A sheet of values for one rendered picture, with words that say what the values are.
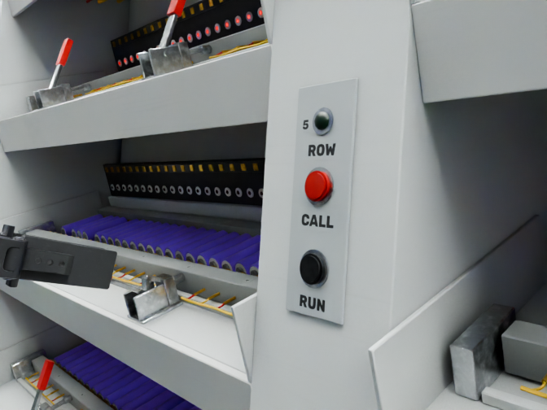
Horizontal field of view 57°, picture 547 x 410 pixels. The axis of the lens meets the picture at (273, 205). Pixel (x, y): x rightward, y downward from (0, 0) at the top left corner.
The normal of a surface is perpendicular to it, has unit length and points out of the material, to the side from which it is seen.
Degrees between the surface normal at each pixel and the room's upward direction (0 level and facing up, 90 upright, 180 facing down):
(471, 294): 90
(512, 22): 110
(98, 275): 90
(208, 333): 20
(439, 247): 90
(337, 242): 90
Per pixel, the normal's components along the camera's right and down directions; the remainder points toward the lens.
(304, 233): -0.73, -0.04
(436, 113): 0.67, 0.04
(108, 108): -0.71, 0.30
